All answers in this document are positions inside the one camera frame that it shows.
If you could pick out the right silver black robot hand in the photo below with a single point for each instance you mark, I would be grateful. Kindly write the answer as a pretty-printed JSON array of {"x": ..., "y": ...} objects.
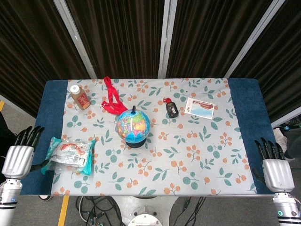
[{"x": 277, "y": 169}]

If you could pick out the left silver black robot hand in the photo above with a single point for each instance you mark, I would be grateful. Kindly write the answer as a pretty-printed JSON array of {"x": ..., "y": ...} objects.
[{"x": 17, "y": 157}]

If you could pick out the small blue desk globe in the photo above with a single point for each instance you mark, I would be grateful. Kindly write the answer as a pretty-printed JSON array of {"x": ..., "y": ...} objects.
[{"x": 132, "y": 127}]

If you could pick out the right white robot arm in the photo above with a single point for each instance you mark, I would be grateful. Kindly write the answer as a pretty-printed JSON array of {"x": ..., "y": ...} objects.
[{"x": 287, "y": 209}]

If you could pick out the teal silver snack bag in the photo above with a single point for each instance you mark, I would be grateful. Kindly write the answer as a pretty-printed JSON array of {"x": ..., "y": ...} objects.
[{"x": 70, "y": 154}]

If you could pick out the blue felt table mat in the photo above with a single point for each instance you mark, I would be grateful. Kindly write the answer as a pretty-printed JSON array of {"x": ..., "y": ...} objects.
[{"x": 249, "y": 122}]

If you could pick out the brown drink bottle white cap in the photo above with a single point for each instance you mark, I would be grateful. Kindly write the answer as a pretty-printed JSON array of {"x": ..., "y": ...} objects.
[{"x": 80, "y": 97}]

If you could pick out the white landscape postcard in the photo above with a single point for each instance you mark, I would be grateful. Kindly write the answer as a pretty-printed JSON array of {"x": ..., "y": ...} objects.
[{"x": 199, "y": 108}]

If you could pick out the small black bottle red cap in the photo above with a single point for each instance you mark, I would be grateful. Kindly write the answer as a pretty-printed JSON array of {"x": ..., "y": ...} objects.
[{"x": 171, "y": 109}]

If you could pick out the floral patterned tablecloth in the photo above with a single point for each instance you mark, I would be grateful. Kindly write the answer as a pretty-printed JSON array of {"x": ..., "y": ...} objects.
[{"x": 150, "y": 141}]

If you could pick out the dark pleated curtain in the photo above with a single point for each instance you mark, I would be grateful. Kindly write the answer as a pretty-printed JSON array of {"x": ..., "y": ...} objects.
[{"x": 122, "y": 35}]

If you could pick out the grey metal partition frame post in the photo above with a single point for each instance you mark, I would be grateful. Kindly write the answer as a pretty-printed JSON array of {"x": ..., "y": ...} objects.
[
  {"x": 167, "y": 38},
  {"x": 251, "y": 38},
  {"x": 75, "y": 38}
]

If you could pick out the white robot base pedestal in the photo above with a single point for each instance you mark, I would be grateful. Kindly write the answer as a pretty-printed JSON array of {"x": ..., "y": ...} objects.
[{"x": 144, "y": 210}]

